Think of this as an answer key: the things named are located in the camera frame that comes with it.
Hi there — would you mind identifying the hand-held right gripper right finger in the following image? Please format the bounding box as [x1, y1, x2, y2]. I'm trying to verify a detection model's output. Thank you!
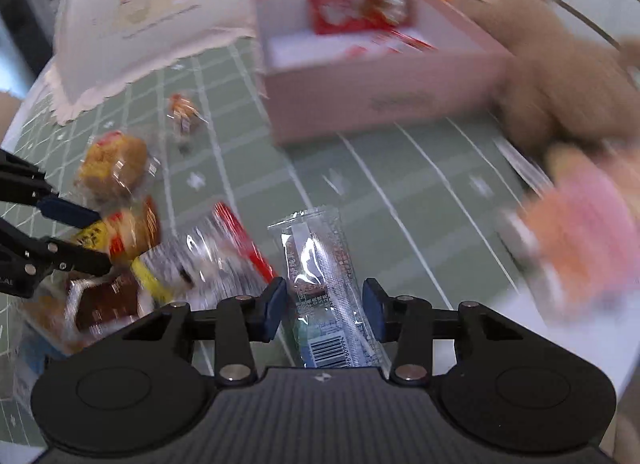
[361, 277, 522, 388]

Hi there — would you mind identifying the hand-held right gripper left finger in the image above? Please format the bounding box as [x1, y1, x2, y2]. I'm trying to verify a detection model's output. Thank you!
[122, 277, 289, 388]

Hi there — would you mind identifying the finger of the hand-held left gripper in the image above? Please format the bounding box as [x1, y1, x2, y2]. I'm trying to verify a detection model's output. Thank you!
[0, 218, 112, 277]
[0, 145, 102, 231]

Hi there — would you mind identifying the brown cake clear packet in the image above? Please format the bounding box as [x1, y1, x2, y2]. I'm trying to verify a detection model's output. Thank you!
[62, 271, 143, 337]

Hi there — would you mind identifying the yellow red label cake packet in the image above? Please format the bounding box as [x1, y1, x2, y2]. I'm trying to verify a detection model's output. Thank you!
[75, 197, 163, 262]

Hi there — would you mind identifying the clear packet with brown bar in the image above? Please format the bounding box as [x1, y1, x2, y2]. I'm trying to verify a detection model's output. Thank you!
[267, 207, 388, 370]

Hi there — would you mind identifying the round yellow cake packet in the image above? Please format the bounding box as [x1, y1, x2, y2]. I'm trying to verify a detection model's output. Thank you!
[75, 131, 161, 205]

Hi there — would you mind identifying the clear packet with red edge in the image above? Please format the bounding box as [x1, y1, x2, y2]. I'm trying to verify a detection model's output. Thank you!
[132, 201, 278, 305]

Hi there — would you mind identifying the pink cardboard box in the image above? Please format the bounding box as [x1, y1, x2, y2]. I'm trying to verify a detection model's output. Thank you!
[252, 0, 513, 147]

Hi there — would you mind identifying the green grid tablecloth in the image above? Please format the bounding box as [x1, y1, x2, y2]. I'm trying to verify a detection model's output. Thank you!
[0, 34, 551, 445]

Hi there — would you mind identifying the small wrapped candy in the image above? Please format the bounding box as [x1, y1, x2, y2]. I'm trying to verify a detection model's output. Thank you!
[167, 93, 206, 137]

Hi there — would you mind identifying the white printed food cover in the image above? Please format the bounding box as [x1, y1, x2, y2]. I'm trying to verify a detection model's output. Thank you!
[50, 0, 281, 125]

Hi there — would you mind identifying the pink fluffy plush toy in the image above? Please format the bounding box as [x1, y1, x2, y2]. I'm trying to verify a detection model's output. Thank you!
[502, 144, 640, 330]

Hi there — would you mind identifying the red white flat packet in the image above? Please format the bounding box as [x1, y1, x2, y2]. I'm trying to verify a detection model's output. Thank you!
[345, 29, 436, 59]

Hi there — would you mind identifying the brown teddy bear plush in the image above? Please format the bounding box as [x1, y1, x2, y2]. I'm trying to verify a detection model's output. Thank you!
[465, 0, 640, 155]

